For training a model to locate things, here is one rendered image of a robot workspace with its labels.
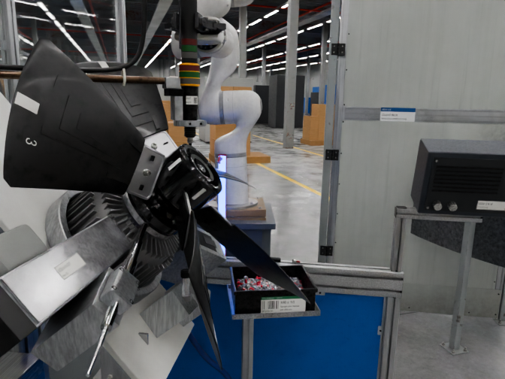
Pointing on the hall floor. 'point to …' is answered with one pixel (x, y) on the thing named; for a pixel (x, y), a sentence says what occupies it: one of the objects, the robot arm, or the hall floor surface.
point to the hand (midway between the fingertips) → (188, 22)
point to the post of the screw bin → (247, 348)
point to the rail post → (392, 311)
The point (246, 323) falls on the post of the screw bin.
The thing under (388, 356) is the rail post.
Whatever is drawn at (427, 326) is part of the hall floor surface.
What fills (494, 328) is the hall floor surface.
